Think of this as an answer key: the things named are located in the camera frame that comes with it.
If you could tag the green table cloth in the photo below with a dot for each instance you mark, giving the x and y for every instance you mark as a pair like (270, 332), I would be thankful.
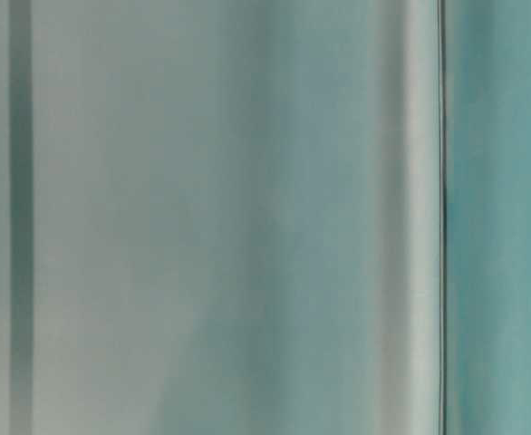
(489, 217)

